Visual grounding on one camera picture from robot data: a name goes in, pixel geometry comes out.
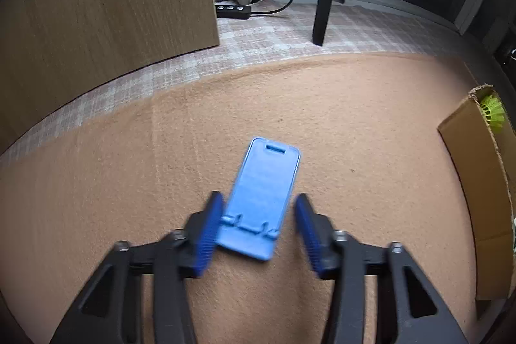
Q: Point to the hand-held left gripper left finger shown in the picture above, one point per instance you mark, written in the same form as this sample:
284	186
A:
207	235

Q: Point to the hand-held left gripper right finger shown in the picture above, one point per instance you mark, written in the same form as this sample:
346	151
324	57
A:
312	239

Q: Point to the blue phone stand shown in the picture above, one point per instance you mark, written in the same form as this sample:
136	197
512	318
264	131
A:
262	182

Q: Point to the cardboard box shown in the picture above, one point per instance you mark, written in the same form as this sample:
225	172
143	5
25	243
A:
479	174

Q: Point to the yellow shuttlecock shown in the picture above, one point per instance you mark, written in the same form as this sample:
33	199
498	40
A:
494	112

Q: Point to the plaid sheet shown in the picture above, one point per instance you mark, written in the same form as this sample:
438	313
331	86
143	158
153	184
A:
262	37

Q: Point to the black power strip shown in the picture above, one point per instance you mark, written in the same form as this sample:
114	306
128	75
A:
234	11

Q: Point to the grey window frame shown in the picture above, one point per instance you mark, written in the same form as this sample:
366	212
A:
471	5

